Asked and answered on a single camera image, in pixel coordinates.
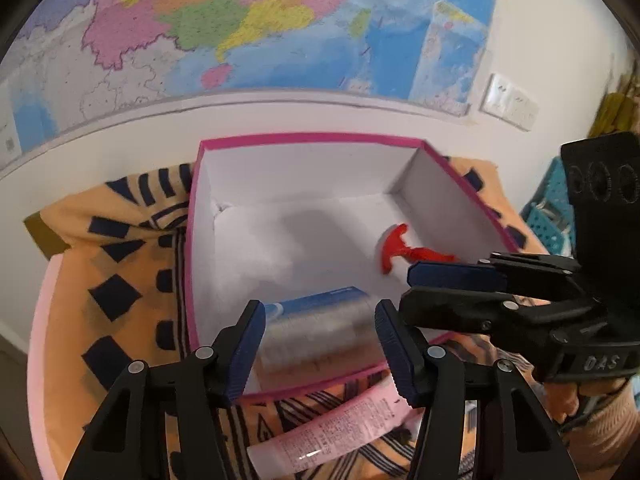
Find red plastic toy hammer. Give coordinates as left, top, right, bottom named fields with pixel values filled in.
left=380, top=223, right=458, bottom=275

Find pink tube white cap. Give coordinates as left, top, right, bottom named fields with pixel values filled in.
left=247, top=378, right=412, bottom=479

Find small blue white medicine box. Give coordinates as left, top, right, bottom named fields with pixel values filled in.
left=250, top=286, right=383, bottom=393

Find person's right hand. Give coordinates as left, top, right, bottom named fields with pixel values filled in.
left=544, top=378, right=627, bottom=424

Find mustard yellow hanging coat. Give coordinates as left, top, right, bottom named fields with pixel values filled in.
left=587, top=60, right=639, bottom=139

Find blue perforated plastic rack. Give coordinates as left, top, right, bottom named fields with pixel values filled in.
left=521, top=157, right=575, bottom=257

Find pink foam mat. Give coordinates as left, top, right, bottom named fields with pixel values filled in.
left=27, top=254, right=63, bottom=480

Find pink cardboard box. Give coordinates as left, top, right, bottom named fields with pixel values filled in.
left=183, top=132, right=522, bottom=406

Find orange patterned blanket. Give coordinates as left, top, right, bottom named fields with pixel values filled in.
left=25, top=157, right=547, bottom=479

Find white wall sockets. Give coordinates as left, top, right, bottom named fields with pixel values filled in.
left=480, top=74, right=539, bottom=131

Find colourful wall map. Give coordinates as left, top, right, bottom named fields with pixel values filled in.
left=1, top=0, right=496, bottom=165

